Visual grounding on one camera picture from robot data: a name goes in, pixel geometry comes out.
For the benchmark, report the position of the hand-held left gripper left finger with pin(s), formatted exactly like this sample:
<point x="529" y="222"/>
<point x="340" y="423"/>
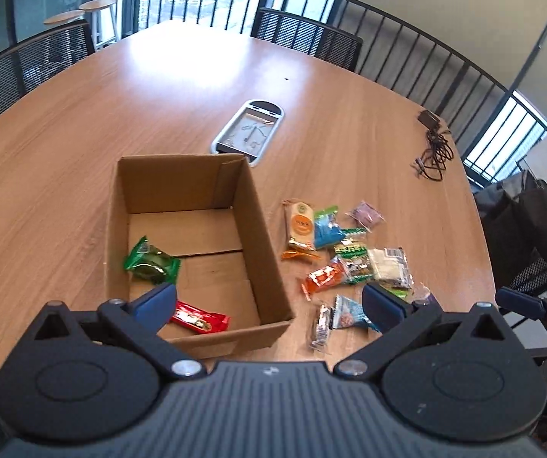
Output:
<point x="156" y="304"/>

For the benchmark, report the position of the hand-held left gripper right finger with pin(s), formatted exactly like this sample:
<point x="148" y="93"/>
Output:
<point x="385" y="309"/>

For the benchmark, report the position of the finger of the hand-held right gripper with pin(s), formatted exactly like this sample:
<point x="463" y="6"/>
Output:
<point x="519" y="303"/>

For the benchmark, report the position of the clear white cake packet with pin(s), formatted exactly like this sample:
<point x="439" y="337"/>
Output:
<point x="390" y="265"/>

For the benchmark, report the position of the orange snack packet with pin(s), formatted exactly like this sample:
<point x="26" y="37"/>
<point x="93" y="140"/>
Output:
<point x="323" y="277"/>

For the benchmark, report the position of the cardboard box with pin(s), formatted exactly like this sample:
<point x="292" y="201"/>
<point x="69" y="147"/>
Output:
<point x="254" y="229"/>

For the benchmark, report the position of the light blue nut packet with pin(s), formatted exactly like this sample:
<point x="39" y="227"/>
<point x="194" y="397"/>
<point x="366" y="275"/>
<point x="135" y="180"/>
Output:
<point x="347" y="312"/>

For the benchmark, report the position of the green white patterned packet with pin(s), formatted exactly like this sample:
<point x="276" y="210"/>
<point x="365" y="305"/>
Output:
<point x="361" y="268"/>

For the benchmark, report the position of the red snack bar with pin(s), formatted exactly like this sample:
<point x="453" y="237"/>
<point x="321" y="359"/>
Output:
<point x="201" y="319"/>

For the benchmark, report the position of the silver black snack packet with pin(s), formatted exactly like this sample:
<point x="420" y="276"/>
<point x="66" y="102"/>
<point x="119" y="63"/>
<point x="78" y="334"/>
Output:
<point x="321" y="327"/>

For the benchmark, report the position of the green striped snack packet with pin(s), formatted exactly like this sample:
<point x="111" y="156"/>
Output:
<point x="353" y="234"/>
<point x="349" y="251"/>

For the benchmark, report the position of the chair with dark jacket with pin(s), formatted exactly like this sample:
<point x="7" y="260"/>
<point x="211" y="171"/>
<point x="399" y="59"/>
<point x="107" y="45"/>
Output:
<point x="516" y="219"/>

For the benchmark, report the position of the pink candy packet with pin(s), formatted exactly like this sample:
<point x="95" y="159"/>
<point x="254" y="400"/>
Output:
<point x="366" y="214"/>

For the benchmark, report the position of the blue snack packet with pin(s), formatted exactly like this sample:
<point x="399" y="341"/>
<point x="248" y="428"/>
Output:
<point x="326" y="231"/>

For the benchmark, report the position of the orange beige snack bar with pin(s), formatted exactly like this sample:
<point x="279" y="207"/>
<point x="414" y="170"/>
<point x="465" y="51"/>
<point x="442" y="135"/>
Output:
<point x="300" y="224"/>

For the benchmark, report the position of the round wooden stool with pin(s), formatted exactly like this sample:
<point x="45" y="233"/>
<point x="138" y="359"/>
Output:
<point x="63" y="16"/>
<point x="97" y="4"/>

